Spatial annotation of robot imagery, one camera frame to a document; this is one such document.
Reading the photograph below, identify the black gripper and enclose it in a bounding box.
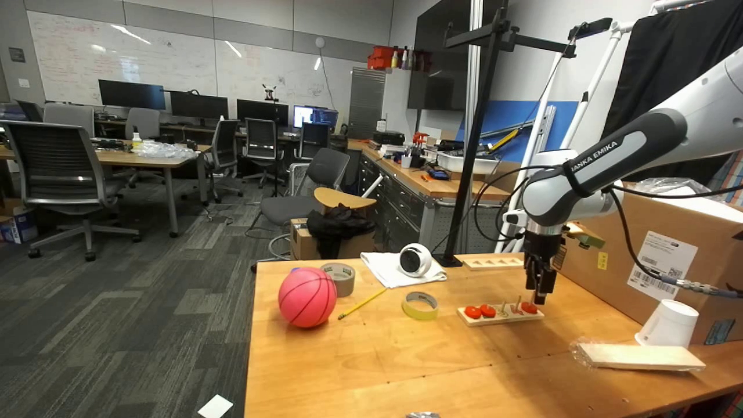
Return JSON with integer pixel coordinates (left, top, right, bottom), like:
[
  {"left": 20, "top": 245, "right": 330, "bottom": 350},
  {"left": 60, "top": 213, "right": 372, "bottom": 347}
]
[{"left": 523, "top": 230, "right": 567, "bottom": 307}]

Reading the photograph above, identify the white peg board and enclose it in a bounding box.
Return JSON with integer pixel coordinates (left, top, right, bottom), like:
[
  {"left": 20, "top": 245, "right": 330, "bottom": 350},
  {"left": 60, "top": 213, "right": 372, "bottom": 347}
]
[{"left": 454, "top": 299, "right": 545, "bottom": 327}]

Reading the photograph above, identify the long wooden slotted strip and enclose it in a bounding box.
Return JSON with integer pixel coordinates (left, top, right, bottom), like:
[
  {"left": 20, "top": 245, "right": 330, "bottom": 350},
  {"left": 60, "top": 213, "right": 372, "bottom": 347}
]
[{"left": 454, "top": 253, "right": 528, "bottom": 271}]

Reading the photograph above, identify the white foam board in plastic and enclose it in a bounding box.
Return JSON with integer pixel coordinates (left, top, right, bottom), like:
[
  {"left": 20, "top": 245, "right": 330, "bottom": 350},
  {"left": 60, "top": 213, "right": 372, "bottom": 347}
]
[{"left": 576, "top": 339, "right": 707, "bottom": 376}]

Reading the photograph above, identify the yellow-green tape roll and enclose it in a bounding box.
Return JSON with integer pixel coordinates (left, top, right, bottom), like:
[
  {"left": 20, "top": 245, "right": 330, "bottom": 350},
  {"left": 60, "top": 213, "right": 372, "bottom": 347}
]
[{"left": 399, "top": 291, "right": 441, "bottom": 323}]

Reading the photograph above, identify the white mug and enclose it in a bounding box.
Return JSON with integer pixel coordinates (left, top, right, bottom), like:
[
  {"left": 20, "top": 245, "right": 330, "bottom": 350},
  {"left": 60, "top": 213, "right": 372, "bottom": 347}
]
[{"left": 397, "top": 242, "right": 437, "bottom": 282}]

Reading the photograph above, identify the white paper cup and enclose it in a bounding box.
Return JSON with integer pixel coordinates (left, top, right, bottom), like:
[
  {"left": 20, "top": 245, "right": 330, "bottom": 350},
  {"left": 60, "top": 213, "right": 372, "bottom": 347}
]
[{"left": 634, "top": 298, "right": 701, "bottom": 350}]

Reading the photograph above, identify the white plastic bin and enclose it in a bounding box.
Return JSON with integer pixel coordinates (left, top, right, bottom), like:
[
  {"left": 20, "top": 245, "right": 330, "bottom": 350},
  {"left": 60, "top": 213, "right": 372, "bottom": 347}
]
[{"left": 437, "top": 147, "right": 502, "bottom": 176}]

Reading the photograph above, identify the black pole stand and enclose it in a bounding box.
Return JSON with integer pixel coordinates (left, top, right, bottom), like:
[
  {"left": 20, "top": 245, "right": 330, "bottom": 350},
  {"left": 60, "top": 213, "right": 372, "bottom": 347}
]
[{"left": 437, "top": 0, "right": 578, "bottom": 270}]

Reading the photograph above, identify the white paper sheet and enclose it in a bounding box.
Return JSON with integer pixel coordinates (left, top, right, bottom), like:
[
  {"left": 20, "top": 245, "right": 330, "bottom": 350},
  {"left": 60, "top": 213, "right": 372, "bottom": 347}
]
[{"left": 359, "top": 248, "right": 451, "bottom": 291}]

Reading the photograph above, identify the wooden top workbench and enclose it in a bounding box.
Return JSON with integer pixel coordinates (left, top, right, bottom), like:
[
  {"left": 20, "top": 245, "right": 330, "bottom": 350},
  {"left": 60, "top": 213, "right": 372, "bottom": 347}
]
[{"left": 346, "top": 137, "right": 513, "bottom": 253}]

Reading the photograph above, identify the yellow pencil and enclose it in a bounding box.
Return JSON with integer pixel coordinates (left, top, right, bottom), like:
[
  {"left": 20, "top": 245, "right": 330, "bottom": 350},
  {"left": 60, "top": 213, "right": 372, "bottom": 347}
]
[{"left": 336, "top": 285, "right": 389, "bottom": 323}]

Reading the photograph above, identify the white tripod stand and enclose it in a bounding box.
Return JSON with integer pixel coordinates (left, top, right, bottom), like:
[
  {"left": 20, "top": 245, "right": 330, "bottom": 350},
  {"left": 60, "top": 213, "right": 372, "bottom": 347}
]
[{"left": 495, "top": 16, "right": 640, "bottom": 255}]

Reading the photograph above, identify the black bag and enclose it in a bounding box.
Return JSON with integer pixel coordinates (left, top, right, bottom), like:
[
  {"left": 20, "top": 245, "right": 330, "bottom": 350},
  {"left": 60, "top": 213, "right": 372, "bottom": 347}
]
[{"left": 307, "top": 204, "right": 381, "bottom": 260}]

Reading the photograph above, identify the round wooden stool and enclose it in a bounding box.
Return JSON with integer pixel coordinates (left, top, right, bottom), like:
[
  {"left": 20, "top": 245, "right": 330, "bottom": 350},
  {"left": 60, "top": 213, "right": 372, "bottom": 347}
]
[{"left": 311, "top": 187, "right": 379, "bottom": 213}]

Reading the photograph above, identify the pink toy basketball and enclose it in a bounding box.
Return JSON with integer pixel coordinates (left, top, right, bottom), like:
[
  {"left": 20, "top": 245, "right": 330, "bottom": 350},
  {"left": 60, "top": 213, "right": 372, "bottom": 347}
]
[{"left": 276, "top": 266, "right": 340, "bottom": 330}]

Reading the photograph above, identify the small cardboard box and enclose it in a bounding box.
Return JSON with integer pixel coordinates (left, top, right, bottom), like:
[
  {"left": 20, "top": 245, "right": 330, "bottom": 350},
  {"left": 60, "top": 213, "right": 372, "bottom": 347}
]
[{"left": 288, "top": 217, "right": 381, "bottom": 263}]

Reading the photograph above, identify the grey padded chair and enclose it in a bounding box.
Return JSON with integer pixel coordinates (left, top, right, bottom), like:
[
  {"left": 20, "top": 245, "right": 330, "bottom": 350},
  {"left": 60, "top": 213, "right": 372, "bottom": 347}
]
[{"left": 258, "top": 147, "right": 354, "bottom": 230}]

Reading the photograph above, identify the grey metal cabinet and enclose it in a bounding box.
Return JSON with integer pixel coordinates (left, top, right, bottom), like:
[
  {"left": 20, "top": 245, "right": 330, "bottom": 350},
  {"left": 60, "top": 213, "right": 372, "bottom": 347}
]
[{"left": 346, "top": 67, "right": 387, "bottom": 141}]

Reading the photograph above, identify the black curtain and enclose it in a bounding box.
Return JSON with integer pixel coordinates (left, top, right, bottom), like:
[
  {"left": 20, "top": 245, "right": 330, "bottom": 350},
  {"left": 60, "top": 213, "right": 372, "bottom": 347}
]
[{"left": 601, "top": 0, "right": 743, "bottom": 187}]

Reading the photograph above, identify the red bag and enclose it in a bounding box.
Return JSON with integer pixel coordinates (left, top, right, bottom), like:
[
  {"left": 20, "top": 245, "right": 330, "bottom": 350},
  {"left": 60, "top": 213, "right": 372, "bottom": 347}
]
[{"left": 367, "top": 44, "right": 397, "bottom": 73}]

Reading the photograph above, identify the blue lit screen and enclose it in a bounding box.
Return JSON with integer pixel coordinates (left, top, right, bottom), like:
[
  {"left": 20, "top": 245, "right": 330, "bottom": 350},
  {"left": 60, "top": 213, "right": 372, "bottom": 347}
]
[{"left": 290, "top": 104, "right": 340, "bottom": 130}]

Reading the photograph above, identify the black office chair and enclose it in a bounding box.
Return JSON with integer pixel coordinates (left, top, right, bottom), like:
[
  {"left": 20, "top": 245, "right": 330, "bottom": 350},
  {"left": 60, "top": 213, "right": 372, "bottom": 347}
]
[
  {"left": 242, "top": 117, "right": 288, "bottom": 195},
  {"left": 207, "top": 117, "right": 242, "bottom": 204}
]

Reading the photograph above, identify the black computer monitor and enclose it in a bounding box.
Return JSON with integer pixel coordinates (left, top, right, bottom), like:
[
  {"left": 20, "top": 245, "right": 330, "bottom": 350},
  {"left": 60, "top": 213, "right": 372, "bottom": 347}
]
[
  {"left": 168, "top": 89, "right": 230, "bottom": 124},
  {"left": 96, "top": 78, "right": 166, "bottom": 112},
  {"left": 233, "top": 97, "right": 290, "bottom": 129}
]

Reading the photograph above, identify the white paper scrap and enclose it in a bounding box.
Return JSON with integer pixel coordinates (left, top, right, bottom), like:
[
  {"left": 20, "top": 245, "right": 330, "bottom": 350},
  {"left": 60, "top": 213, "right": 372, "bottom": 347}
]
[{"left": 194, "top": 392, "right": 233, "bottom": 418}]

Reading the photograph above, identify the wooden office desk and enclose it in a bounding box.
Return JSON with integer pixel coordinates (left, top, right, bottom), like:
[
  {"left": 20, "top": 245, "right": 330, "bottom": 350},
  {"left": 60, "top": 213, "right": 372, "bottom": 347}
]
[{"left": 89, "top": 141, "right": 210, "bottom": 240}]

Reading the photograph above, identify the grey mesh office chair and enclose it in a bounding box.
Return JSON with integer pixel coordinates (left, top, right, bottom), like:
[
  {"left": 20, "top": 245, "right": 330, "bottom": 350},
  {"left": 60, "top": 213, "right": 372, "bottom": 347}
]
[{"left": 0, "top": 118, "right": 144, "bottom": 263}]

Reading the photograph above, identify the yellow wrist camera mount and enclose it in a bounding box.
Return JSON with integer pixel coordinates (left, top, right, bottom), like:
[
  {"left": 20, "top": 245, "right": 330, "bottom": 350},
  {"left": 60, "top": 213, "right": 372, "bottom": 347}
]
[{"left": 567, "top": 220, "right": 607, "bottom": 251}]

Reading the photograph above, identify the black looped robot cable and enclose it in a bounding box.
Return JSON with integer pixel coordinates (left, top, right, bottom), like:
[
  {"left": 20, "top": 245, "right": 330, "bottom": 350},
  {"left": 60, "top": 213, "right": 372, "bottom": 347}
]
[{"left": 471, "top": 163, "right": 542, "bottom": 235}]

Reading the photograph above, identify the grey duct tape roll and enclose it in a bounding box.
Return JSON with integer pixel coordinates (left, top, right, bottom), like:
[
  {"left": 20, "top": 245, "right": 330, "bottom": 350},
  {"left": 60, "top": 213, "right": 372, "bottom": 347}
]
[{"left": 321, "top": 260, "right": 358, "bottom": 299}]

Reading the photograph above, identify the black wall panel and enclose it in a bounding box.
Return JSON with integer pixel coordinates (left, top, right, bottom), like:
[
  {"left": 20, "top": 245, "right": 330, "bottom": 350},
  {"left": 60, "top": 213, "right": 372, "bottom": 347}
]
[{"left": 406, "top": 0, "right": 505, "bottom": 112}]

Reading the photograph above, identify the wall whiteboard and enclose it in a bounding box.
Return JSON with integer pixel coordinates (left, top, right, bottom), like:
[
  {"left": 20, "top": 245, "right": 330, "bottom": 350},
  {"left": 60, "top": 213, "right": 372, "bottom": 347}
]
[{"left": 24, "top": 9, "right": 344, "bottom": 112}]

